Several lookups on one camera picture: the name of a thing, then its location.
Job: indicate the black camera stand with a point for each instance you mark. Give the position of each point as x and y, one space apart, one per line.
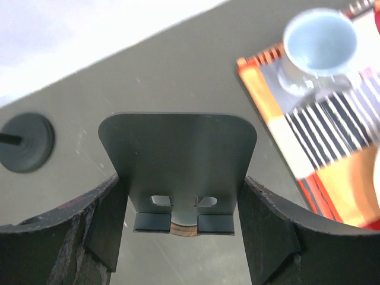
27 141

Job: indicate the colourful patchwork placemat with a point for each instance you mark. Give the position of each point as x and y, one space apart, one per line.
329 145

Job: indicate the light blue ceramic cup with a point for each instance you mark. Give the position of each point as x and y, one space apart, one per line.
320 48

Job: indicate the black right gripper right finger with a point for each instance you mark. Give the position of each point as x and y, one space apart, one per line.
288 244

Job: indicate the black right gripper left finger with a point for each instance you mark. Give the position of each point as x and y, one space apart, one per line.
75 243

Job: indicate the grey metal phone stand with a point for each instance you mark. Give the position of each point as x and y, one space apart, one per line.
181 170

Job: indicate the white plate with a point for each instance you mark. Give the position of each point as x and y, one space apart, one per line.
376 174

